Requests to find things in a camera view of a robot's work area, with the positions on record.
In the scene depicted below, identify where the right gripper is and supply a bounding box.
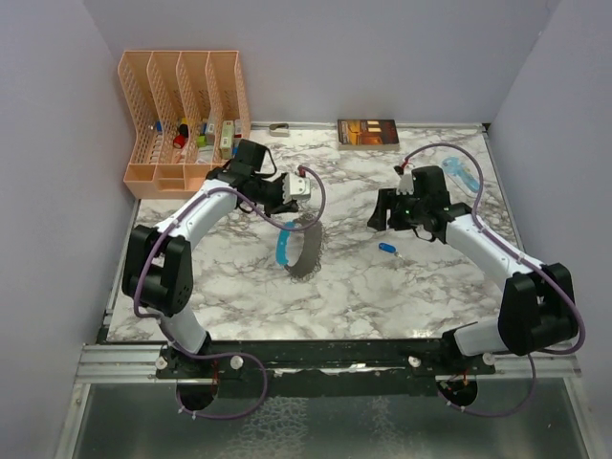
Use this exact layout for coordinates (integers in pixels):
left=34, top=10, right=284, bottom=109
left=368, top=188, right=426, bottom=231

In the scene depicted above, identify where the blue key tag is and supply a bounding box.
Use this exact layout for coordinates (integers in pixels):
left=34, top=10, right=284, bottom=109
left=378, top=242, right=402, bottom=259

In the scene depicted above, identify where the metal keyring holder blue handle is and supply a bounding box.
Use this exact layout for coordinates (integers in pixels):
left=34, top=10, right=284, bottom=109
left=275, top=222, right=324, bottom=281

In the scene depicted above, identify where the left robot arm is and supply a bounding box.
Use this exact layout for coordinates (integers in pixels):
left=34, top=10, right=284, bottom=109
left=121, top=140, right=311, bottom=378

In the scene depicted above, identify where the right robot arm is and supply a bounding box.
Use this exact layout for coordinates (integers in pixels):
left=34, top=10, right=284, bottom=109
left=367, top=166, right=579, bottom=374

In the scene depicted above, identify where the green white box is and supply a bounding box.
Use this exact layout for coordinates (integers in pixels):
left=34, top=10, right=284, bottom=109
left=219, top=120, right=234, bottom=160

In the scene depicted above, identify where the brown book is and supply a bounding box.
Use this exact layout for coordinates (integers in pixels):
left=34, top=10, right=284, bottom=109
left=337, top=120, right=400, bottom=151

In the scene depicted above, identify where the blue packaged toothbrush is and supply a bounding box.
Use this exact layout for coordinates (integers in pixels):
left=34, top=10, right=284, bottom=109
left=441, top=156, right=480, bottom=196

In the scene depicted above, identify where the red round bottle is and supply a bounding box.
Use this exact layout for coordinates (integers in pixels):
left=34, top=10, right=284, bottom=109
left=173, top=135, right=186, bottom=148

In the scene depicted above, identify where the orange plastic file organizer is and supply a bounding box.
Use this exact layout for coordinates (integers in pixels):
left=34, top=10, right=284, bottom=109
left=118, top=50, right=251, bottom=199

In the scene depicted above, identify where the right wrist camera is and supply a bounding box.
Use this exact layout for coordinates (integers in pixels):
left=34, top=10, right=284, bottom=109
left=394, top=164, right=414, bottom=196

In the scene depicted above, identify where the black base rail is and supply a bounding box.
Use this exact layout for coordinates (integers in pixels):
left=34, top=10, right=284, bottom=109
left=133, top=339, right=495, bottom=398

